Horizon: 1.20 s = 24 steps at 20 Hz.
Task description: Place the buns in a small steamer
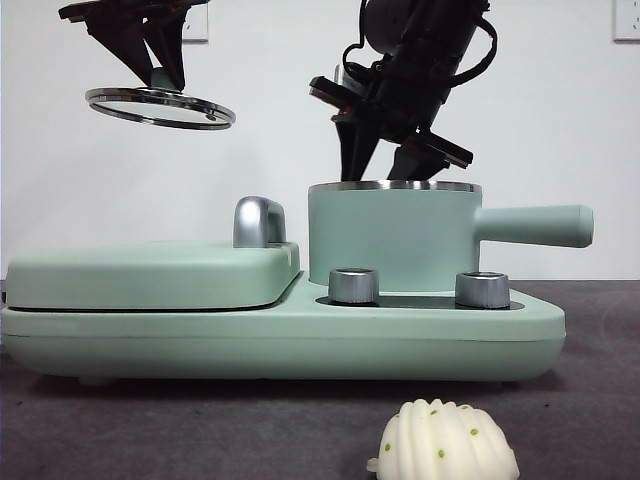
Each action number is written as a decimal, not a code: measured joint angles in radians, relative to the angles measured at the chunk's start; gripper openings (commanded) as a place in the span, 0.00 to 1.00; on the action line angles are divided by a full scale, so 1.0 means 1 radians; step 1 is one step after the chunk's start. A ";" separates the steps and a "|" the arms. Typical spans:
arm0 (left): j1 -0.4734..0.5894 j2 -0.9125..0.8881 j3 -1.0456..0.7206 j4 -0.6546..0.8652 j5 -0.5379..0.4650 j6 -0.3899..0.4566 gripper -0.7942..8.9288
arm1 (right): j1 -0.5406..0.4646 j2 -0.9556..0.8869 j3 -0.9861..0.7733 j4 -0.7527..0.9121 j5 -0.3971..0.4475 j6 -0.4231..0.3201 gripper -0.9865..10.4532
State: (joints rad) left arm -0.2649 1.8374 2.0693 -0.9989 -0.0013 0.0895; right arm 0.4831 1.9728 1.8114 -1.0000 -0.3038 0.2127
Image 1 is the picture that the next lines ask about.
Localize glass pot lid green knob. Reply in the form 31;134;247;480
84;67;238;133

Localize pleated white bun green dots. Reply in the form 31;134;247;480
365;398;522;480

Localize silver control knob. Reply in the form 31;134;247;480
453;270;511;309
327;267;380;306

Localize green breakfast machine base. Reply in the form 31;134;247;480
0;287;567;389

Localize green griddle cover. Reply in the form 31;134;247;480
4;239;304;313

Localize white wall socket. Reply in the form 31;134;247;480
178;3;210;43
612;0;640;43

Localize black cable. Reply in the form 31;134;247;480
451;3;500;87
341;41;384;69

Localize green pot with side handle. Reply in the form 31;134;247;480
306;178;596;296

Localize chrome cover handle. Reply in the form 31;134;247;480
231;195;288;250

